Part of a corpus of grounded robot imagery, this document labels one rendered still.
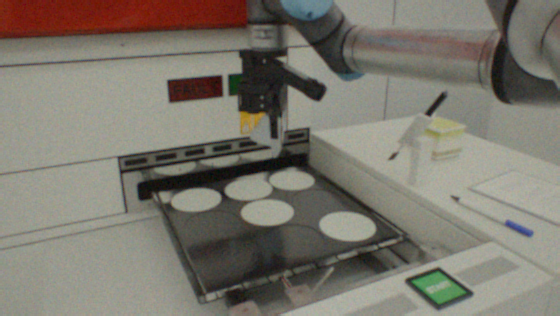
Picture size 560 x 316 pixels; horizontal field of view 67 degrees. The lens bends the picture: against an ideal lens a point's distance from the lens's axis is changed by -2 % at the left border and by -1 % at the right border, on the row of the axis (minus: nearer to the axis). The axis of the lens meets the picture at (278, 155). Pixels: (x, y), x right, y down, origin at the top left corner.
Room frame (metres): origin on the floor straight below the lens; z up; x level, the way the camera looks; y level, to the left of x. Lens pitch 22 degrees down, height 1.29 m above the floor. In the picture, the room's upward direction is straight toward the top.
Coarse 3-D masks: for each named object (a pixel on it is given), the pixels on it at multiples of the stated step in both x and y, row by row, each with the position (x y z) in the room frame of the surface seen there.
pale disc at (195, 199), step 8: (184, 192) 0.79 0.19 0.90; (192, 192) 0.79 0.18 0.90; (200, 192) 0.79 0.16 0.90; (208, 192) 0.79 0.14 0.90; (216, 192) 0.79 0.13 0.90; (176, 200) 0.76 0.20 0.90; (184, 200) 0.76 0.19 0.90; (192, 200) 0.76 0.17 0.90; (200, 200) 0.76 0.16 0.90; (208, 200) 0.76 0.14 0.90; (216, 200) 0.76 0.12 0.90; (176, 208) 0.72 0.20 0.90; (184, 208) 0.72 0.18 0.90; (192, 208) 0.72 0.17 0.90; (200, 208) 0.72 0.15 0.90; (208, 208) 0.72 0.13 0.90
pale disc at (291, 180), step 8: (272, 176) 0.87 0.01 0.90; (280, 176) 0.87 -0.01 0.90; (288, 176) 0.87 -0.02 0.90; (296, 176) 0.87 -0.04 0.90; (304, 176) 0.87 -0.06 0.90; (272, 184) 0.83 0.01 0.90; (280, 184) 0.83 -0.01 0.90; (288, 184) 0.83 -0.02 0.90; (296, 184) 0.83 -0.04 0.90; (304, 184) 0.83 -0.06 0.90; (312, 184) 0.83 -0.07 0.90
